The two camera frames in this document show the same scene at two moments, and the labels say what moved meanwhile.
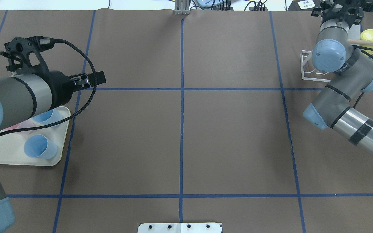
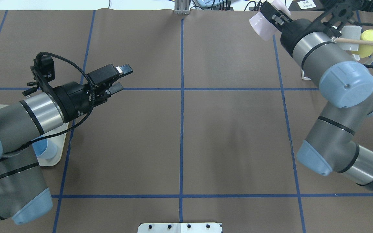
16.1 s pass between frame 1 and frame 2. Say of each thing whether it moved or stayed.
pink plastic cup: moved
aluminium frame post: stayed
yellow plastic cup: stayed
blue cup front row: stayed
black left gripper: moved
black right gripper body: moved
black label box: stayed
